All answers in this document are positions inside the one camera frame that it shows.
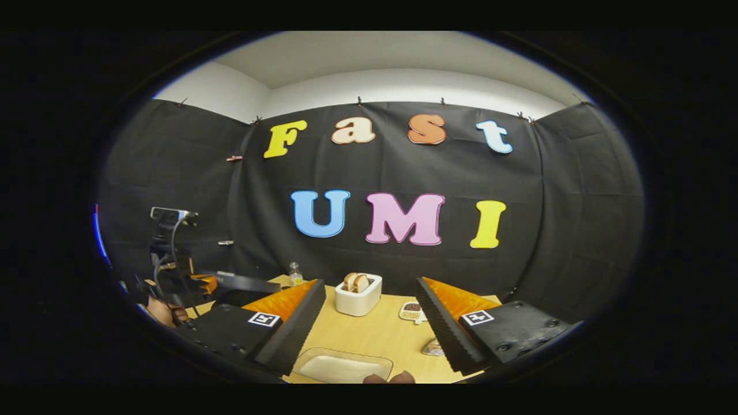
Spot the black cable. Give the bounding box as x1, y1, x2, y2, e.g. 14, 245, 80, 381
153, 214, 201, 318

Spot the clear tray of white rice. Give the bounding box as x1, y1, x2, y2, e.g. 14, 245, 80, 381
292, 347, 394, 384

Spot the white toaster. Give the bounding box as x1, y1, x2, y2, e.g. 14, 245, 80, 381
334, 273, 383, 317

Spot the glowing computer monitor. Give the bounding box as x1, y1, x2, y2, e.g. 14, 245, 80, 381
93, 203, 111, 267

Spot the white divided bean dish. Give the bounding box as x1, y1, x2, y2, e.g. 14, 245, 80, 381
399, 301, 428, 325

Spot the black backdrop cloth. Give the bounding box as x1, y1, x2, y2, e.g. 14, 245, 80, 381
95, 98, 645, 323

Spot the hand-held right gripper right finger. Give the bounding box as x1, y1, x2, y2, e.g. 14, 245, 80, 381
415, 277, 574, 375

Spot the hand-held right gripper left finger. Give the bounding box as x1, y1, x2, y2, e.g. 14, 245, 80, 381
173, 278, 327, 378

